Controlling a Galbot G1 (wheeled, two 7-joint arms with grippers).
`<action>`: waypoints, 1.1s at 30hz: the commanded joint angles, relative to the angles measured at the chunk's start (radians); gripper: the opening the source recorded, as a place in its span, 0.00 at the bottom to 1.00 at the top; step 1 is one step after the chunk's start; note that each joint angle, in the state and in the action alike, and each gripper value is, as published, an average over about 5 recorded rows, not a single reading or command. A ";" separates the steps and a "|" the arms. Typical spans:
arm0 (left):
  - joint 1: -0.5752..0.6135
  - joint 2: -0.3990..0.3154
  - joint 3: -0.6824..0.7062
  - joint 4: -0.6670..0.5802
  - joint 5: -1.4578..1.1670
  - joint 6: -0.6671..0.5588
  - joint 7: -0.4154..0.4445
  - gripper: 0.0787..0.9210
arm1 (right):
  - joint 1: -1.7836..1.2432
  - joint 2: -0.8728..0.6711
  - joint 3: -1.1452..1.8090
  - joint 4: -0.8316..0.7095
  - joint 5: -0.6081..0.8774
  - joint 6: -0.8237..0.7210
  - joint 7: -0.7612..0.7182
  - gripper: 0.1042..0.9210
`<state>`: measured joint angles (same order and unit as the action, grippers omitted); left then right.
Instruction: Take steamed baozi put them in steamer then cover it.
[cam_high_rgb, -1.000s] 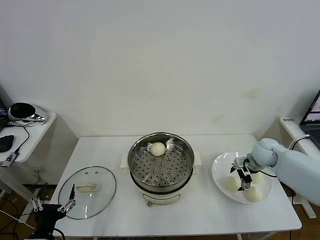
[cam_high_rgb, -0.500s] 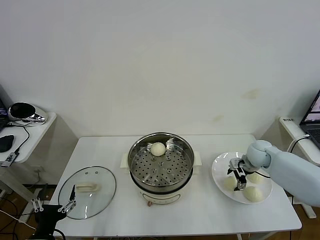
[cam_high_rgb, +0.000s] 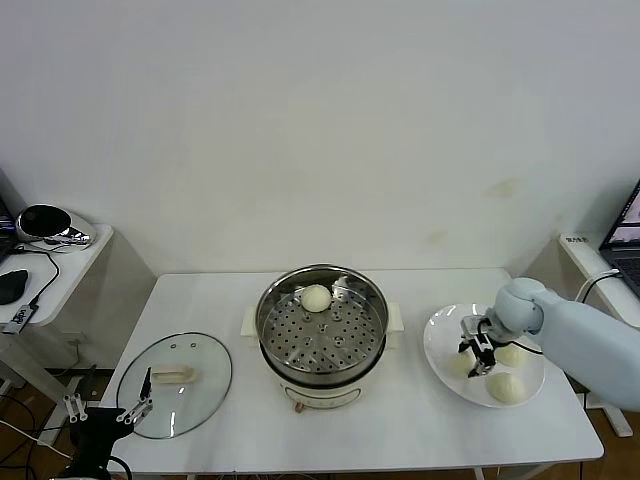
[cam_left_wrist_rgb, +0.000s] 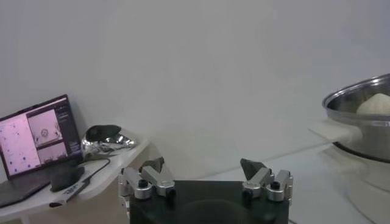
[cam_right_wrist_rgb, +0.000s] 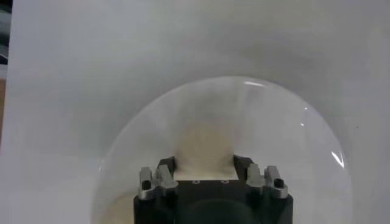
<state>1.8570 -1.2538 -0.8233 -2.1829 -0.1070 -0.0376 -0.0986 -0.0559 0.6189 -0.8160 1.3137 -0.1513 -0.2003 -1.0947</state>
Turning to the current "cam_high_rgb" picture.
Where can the dark laptop beside chrome device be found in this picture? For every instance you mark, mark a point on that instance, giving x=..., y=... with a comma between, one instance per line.
x=4, y=225

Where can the round white plate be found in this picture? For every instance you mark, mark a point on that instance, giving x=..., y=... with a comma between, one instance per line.
x=440, y=345

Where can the shiny chrome rounded device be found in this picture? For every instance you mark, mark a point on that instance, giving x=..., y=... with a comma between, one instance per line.
x=40, y=222

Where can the white side table with mouse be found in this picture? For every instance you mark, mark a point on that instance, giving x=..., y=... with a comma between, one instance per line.
x=75, y=270

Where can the grey laptop with bright screen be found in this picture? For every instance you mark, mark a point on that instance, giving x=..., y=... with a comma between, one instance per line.
x=625, y=260

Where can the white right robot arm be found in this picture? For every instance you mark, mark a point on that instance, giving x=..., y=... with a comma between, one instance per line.
x=575, y=330

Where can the stainless steel steamer basket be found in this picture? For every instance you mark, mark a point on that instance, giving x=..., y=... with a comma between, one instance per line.
x=300, y=330

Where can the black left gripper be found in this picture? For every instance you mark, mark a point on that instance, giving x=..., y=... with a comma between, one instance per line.
x=100, y=430

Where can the small printed label sticker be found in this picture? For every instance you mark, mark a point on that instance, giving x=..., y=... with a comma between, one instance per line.
x=576, y=240

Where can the black computer mouse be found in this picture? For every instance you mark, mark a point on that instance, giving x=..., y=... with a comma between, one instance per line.
x=12, y=287

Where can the white steamed baozi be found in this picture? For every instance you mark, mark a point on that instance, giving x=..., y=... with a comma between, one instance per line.
x=506, y=389
x=316, y=298
x=457, y=367
x=515, y=357

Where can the round glass pot lid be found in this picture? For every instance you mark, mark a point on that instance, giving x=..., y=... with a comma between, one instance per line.
x=200, y=350

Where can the small grey usb adapter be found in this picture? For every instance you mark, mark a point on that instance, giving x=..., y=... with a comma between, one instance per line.
x=20, y=316

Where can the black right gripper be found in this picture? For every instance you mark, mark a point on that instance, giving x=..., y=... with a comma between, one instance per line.
x=480, y=345

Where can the white side table with label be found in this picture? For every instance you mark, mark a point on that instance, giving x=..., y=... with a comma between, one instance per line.
x=580, y=260

